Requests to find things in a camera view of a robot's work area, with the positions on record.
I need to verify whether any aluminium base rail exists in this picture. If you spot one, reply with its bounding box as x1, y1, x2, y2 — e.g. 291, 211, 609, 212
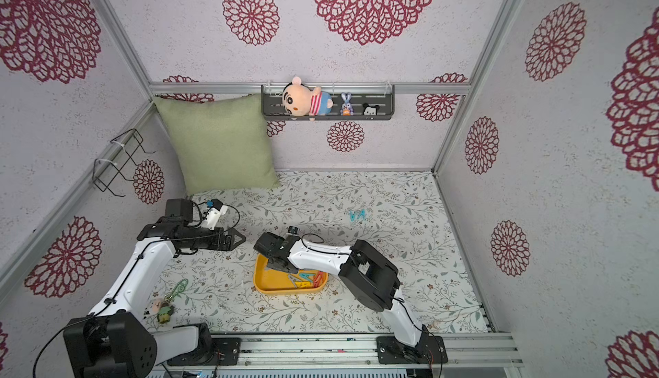
128, 331, 525, 371

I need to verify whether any yellow plastic storage box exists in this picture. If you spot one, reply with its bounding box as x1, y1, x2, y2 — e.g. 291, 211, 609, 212
253, 256, 329, 295

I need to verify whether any green keychain toy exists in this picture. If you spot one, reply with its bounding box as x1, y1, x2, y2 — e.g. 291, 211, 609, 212
149, 279, 189, 325

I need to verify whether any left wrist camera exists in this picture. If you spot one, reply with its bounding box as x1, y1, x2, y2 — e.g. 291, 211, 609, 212
200, 199, 229, 231

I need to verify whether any black wire wall rack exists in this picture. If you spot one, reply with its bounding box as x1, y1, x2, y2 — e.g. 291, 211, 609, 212
91, 128, 154, 198

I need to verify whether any small blue rabbit figure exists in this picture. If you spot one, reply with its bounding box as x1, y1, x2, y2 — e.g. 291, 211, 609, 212
341, 93, 354, 117

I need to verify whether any dark grey wall shelf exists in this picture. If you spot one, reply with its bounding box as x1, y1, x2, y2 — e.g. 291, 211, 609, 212
261, 81, 395, 121

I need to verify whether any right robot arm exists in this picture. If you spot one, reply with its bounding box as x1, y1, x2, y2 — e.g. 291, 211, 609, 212
254, 227, 448, 367

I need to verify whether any black white mouse figure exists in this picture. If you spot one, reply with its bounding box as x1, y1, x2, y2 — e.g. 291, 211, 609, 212
362, 103, 379, 117

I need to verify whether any pile of coloured clothespins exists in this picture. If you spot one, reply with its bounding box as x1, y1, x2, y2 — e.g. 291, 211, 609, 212
289, 271, 327, 289

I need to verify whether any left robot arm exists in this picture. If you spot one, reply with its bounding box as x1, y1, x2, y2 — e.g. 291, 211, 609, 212
56, 199, 246, 377

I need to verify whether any cartoon boy plush doll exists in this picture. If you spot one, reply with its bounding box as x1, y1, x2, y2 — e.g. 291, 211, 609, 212
281, 76, 335, 117

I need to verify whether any green cushion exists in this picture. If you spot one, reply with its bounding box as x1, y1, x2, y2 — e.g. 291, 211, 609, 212
154, 95, 279, 196

